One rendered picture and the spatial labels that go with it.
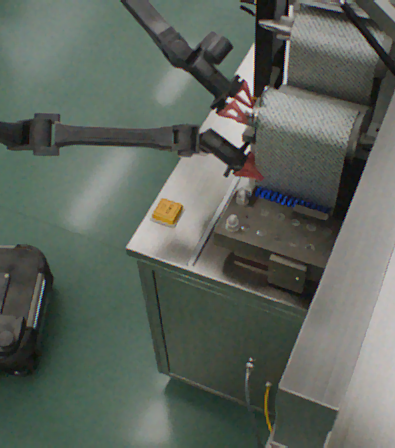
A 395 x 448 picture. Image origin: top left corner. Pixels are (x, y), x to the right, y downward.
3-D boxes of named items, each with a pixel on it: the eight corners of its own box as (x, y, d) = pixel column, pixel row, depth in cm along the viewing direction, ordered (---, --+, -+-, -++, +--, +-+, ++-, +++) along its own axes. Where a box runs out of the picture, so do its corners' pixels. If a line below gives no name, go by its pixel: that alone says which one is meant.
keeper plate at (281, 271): (269, 276, 182) (271, 253, 173) (304, 288, 179) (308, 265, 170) (266, 283, 180) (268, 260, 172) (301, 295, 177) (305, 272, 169)
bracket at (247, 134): (245, 178, 205) (247, 103, 181) (264, 184, 204) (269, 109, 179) (239, 189, 203) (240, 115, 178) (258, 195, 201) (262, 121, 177)
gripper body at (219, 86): (214, 112, 173) (193, 93, 171) (228, 88, 178) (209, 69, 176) (228, 101, 168) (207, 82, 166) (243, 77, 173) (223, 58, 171)
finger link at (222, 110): (235, 133, 175) (210, 109, 173) (245, 116, 179) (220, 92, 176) (251, 123, 170) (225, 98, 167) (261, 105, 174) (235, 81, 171)
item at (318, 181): (254, 187, 188) (256, 141, 173) (333, 212, 182) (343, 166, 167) (253, 188, 188) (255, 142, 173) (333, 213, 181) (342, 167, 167)
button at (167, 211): (162, 202, 201) (161, 196, 199) (183, 208, 199) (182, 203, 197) (152, 218, 197) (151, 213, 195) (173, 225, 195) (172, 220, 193)
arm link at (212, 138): (197, 140, 177) (209, 123, 178) (192, 144, 183) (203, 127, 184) (218, 155, 178) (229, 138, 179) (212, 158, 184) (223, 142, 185)
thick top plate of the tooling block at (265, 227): (236, 203, 190) (236, 189, 185) (372, 246, 179) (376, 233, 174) (214, 245, 181) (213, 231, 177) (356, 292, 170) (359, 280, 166)
